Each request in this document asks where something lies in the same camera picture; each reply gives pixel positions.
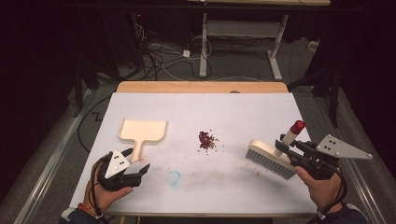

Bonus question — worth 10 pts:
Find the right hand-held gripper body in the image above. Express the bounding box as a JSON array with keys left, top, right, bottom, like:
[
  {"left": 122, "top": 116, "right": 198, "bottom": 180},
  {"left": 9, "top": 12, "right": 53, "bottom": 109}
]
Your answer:
[{"left": 288, "top": 133, "right": 374, "bottom": 181}]

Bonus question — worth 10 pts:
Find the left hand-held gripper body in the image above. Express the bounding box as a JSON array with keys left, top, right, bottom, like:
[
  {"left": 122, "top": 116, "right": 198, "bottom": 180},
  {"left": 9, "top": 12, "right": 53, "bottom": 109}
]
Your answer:
[{"left": 97, "top": 149, "right": 144, "bottom": 191}]

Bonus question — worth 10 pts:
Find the cream brush with red-tipped handle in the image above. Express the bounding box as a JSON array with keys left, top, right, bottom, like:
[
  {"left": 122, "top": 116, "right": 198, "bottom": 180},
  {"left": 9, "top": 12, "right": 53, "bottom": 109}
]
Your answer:
[{"left": 245, "top": 119, "right": 306, "bottom": 181}]

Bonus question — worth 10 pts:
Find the cream plastic dustpan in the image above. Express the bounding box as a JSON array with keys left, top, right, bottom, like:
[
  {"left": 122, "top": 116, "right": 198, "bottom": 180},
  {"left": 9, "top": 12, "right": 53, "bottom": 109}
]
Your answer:
[{"left": 118, "top": 118, "right": 168, "bottom": 163}]

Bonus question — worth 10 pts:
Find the person's left hand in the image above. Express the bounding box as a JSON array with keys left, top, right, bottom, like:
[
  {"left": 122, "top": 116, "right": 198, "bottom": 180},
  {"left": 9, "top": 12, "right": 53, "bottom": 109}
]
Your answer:
[{"left": 83, "top": 163, "right": 134, "bottom": 216}]

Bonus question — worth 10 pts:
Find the person's right hand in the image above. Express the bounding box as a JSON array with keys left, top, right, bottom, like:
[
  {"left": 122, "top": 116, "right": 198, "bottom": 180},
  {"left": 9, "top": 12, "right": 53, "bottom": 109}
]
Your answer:
[{"left": 293, "top": 165, "right": 344, "bottom": 216}]

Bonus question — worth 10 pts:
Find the black stand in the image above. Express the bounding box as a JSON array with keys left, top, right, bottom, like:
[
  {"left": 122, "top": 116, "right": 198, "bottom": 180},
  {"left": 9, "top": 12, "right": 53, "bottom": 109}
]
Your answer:
[
  {"left": 72, "top": 59, "right": 101, "bottom": 119},
  {"left": 288, "top": 66, "right": 342, "bottom": 129}
]

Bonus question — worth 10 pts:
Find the white table mat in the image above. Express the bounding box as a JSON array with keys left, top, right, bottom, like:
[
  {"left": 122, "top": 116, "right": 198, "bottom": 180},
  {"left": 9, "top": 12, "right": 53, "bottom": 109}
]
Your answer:
[{"left": 68, "top": 91, "right": 318, "bottom": 217}]

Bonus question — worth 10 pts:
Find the pile of red crumbs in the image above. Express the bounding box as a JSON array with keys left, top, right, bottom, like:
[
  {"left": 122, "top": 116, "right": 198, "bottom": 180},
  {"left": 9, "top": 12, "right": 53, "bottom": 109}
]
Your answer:
[{"left": 197, "top": 129, "right": 220, "bottom": 154}]

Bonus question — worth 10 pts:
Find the wooden table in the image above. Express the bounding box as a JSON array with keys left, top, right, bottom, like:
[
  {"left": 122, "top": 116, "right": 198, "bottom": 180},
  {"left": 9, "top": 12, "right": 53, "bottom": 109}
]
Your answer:
[{"left": 106, "top": 80, "right": 318, "bottom": 218}]

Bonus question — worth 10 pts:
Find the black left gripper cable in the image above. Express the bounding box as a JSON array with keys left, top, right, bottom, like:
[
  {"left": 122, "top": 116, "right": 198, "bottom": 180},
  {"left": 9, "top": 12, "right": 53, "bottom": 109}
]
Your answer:
[{"left": 89, "top": 155, "right": 108, "bottom": 224}]

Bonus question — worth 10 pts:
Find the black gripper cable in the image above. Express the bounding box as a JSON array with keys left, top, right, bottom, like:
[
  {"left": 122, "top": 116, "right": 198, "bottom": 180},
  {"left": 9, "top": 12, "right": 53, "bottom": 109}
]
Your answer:
[
  {"left": 313, "top": 167, "right": 348, "bottom": 224},
  {"left": 89, "top": 155, "right": 108, "bottom": 224}
]

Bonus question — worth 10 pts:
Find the red bracelet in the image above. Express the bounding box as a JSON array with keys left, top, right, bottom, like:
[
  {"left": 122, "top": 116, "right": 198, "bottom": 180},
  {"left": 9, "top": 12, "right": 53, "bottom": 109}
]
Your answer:
[{"left": 77, "top": 203, "right": 98, "bottom": 218}]

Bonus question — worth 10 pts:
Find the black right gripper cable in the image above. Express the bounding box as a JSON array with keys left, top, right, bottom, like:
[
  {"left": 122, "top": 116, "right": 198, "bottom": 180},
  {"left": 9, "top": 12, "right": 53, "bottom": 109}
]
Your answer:
[{"left": 313, "top": 167, "right": 348, "bottom": 224}]

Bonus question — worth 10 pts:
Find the black floor cable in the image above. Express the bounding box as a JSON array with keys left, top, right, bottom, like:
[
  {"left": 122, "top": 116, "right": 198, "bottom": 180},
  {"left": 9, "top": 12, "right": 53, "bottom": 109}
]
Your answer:
[{"left": 77, "top": 94, "right": 112, "bottom": 154}]

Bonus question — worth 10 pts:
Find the metal floor rail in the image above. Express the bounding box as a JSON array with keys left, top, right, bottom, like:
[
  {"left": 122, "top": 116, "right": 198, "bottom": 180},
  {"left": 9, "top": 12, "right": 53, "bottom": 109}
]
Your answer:
[
  {"left": 12, "top": 88, "right": 96, "bottom": 224},
  {"left": 311, "top": 92, "right": 389, "bottom": 224}
]

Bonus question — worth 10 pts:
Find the tangle of floor cables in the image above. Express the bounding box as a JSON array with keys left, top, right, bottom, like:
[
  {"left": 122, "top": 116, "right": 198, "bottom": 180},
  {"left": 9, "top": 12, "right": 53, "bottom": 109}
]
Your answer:
[{"left": 132, "top": 12, "right": 216, "bottom": 82}]

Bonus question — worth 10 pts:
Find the white desk frame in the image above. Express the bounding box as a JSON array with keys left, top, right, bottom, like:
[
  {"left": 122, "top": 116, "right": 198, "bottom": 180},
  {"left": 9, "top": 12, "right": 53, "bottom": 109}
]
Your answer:
[{"left": 187, "top": 0, "right": 332, "bottom": 82}]

